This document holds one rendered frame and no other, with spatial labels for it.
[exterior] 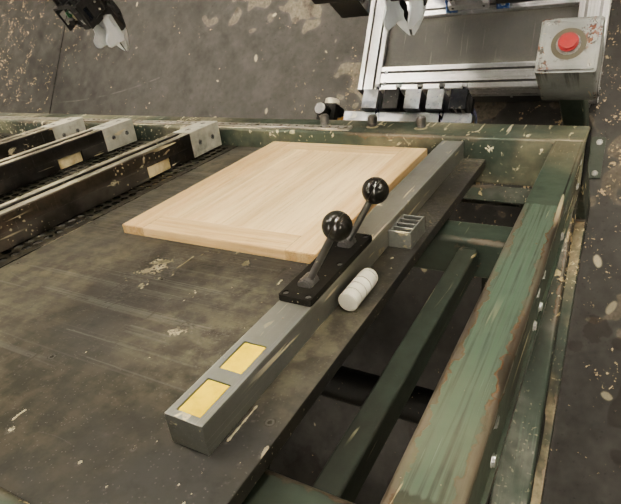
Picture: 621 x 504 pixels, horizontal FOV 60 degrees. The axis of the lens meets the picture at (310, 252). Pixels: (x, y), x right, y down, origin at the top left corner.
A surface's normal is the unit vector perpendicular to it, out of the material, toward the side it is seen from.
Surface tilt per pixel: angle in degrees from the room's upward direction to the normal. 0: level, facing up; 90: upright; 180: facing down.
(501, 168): 32
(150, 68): 0
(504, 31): 0
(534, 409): 0
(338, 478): 58
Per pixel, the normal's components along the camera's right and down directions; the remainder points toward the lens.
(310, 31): -0.47, -0.10
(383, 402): -0.11, -0.89
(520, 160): -0.48, 0.44
